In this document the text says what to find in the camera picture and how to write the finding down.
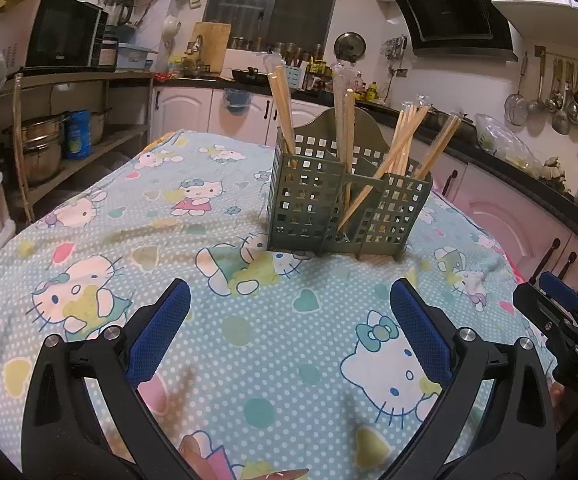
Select dark window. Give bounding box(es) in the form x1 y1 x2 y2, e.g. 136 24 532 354
203 0 345 53

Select bunch of wooden chopsticks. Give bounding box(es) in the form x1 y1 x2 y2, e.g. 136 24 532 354
266 57 462 241

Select clear plastic bag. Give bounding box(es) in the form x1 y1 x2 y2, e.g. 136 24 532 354
474 112 542 171

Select green perforated utensil holder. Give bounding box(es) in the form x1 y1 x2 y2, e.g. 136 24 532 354
267 107 432 262

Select ginger roots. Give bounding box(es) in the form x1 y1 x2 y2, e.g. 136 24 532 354
539 157 567 183

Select kitchen faucet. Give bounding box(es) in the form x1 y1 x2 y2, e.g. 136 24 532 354
189 35 205 73

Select person's right hand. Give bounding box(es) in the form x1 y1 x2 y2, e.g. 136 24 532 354
552 382 578 433

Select black microwave oven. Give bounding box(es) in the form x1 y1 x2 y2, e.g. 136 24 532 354
0 0 110 71

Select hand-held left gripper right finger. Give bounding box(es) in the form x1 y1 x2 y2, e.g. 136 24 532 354
390 277 557 480

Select wooden cutting board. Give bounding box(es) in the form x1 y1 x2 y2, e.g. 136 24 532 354
191 21 232 73

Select black wok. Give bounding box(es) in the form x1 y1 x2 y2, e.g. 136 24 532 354
231 66 270 86

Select row of seasoning bottles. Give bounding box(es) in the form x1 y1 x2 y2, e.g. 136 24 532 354
354 72 380 103

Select stacked metal pots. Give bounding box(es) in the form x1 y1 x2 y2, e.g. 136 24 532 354
4 115 67 186

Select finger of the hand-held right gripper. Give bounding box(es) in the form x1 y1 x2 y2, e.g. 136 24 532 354
540 271 578 318
513 283 565 333

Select cartoon cat printed blanket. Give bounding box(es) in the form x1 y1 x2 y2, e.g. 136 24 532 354
0 129 557 480

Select light blue plastic crate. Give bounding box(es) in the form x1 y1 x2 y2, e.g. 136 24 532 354
115 42 159 71

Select white rectangular box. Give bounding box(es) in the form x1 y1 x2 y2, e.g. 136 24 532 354
226 49 277 71

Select hanging metal pot lid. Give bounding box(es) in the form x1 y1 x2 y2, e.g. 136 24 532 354
333 31 366 62

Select blender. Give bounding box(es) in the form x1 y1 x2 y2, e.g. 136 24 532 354
103 0 134 28

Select row of jars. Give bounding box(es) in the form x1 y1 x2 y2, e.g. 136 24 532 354
229 35 325 61

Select wooden shelf unit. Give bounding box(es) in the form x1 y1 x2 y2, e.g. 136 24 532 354
0 70 155 226

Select wall utensil rail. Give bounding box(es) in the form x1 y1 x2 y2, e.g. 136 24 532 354
534 45 578 76

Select black range hood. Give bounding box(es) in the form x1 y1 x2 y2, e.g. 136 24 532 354
386 0 517 58

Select blue canister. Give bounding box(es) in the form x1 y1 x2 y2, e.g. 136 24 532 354
64 109 93 161

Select blue plastic bag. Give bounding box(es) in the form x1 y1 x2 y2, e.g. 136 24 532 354
224 89 252 113

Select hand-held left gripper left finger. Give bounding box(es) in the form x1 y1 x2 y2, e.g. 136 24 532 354
21 277 192 480

